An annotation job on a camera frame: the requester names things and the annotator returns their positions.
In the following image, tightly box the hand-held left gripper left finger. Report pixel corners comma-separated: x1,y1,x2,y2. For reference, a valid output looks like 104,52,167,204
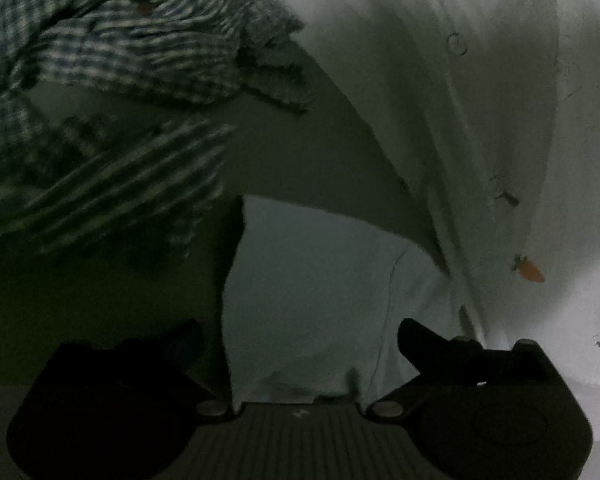
30,317,237,419

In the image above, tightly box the checked shirt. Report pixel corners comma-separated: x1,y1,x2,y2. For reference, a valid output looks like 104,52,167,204
0,0,318,267

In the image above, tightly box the white shirt with carrot print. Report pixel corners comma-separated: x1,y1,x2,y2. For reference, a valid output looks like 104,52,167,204
260,0,600,441

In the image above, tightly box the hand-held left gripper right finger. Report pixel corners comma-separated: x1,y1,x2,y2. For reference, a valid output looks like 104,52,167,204
365,317,567,421

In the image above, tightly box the light blue t-shirt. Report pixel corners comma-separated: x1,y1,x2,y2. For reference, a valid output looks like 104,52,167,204
220,194,481,407

